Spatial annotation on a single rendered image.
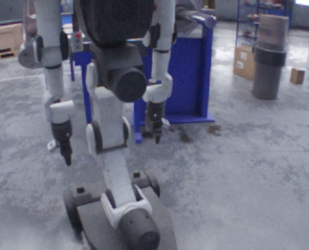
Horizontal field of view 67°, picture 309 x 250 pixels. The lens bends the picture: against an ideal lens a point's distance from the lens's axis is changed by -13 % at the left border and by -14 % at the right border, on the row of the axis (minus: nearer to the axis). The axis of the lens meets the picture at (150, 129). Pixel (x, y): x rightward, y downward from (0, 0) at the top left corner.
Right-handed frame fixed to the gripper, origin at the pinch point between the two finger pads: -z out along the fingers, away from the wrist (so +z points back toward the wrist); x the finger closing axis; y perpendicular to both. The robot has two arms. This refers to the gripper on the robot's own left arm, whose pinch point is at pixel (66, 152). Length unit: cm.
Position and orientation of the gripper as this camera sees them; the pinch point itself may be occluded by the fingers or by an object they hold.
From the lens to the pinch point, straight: 123.9
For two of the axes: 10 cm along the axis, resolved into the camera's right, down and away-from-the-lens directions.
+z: 0.8, -7.7, -6.3
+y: -9.0, 2.1, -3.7
